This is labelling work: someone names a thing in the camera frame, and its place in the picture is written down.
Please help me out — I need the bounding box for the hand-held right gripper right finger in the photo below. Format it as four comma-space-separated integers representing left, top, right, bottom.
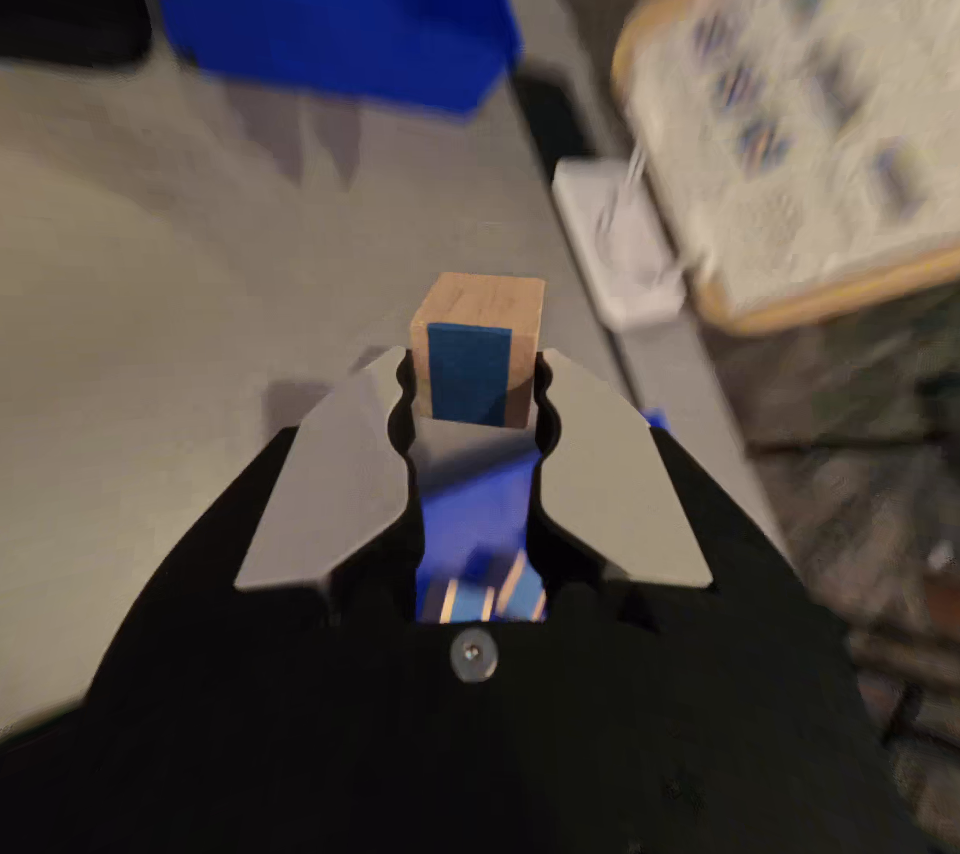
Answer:
527, 346, 715, 593

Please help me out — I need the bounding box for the instruction sheet on clipboard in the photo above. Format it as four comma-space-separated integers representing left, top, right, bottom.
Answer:
609, 0, 960, 339

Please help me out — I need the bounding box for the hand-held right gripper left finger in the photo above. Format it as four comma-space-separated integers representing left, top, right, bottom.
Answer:
232, 346, 421, 596

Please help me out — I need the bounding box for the blue plastic bin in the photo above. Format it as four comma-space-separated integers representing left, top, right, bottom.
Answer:
414, 407, 670, 624
138, 0, 524, 119

